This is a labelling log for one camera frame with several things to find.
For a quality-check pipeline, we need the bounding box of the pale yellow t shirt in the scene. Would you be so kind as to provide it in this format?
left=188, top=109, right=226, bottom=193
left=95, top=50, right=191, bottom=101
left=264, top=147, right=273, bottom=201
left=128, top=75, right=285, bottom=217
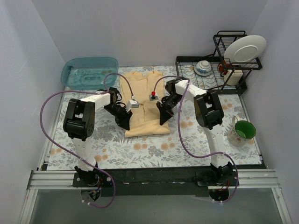
left=120, top=71, right=170, bottom=138

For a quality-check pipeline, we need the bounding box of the white ceramic plate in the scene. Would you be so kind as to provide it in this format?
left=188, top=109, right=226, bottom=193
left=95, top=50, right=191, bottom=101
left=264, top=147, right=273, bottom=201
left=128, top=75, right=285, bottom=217
left=223, top=35, right=267, bottom=63

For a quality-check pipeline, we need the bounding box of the teal plastic basin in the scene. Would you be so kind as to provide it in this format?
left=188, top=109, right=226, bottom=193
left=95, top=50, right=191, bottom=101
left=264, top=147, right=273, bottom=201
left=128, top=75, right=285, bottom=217
left=61, top=57, right=119, bottom=90

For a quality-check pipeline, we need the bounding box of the green cup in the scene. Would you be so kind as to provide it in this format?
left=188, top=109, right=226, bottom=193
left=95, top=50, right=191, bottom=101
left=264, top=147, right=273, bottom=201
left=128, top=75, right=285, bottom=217
left=227, top=116, right=256, bottom=147

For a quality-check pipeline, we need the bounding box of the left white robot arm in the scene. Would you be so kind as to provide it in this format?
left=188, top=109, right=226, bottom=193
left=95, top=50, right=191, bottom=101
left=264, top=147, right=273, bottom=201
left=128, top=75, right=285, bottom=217
left=63, top=87, right=138, bottom=187

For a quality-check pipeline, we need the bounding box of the floral table mat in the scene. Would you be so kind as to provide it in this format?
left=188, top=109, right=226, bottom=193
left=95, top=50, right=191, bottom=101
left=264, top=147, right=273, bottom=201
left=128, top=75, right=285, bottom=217
left=48, top=65, right=262, bottom=169

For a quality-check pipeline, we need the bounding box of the blue patterned white bowl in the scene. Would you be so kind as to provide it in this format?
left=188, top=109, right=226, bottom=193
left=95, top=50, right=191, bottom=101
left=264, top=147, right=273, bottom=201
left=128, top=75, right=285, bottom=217
left=194, top=60, right=212, bottom=77

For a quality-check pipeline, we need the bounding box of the aluminium frame rail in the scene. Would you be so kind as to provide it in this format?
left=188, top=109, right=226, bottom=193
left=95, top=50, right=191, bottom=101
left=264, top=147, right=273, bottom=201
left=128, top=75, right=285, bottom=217
left=25, top=165, right=291, bottom=223

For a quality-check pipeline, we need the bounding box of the black wire dish rack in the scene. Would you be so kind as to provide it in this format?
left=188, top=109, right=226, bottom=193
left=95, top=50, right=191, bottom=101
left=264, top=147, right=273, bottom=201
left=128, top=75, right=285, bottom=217
left=175, top=30, right=262, bottom=95

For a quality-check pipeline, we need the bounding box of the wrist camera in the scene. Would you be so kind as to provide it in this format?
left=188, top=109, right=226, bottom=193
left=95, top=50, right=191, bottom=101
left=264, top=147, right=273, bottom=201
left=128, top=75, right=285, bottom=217
left=149, top=91, right=158, bottom=101
left=126, top=95, right=139, bottom=111

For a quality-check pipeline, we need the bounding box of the red mug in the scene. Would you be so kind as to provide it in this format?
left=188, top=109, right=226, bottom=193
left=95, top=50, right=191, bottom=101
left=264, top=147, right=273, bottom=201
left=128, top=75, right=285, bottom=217
left=217, top=60, right=231, bottom=74

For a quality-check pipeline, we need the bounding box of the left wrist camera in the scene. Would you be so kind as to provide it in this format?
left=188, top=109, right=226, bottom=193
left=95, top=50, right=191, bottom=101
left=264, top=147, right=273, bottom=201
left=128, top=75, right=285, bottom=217
left=126, top=95, right=139, bottom=111

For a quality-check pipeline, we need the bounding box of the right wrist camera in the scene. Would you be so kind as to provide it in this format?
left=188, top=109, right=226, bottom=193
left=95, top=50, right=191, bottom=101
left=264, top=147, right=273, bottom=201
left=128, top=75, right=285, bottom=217
left=149, top=91, right=158, bottom=101

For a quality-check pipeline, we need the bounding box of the cream ceramic cup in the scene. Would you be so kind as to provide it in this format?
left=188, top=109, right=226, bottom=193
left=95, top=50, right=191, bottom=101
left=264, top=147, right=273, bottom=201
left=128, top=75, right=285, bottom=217
left=224, top=70, right=243, bottom=86

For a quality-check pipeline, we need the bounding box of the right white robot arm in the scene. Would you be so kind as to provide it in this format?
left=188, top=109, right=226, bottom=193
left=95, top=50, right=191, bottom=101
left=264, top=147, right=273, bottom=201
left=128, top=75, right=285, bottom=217
left=150, top=77, right=234, bottom=186

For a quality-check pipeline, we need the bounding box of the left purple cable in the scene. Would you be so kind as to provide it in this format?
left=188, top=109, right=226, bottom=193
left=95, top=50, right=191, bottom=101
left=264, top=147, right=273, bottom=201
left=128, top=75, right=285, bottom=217
left=39, top=73, right=136, bottom=209

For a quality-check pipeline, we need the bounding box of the black base bar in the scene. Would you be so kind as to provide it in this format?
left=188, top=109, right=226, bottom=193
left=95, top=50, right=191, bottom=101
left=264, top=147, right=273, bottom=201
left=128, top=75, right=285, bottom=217
left=72, top=166, right=239, bottom=197

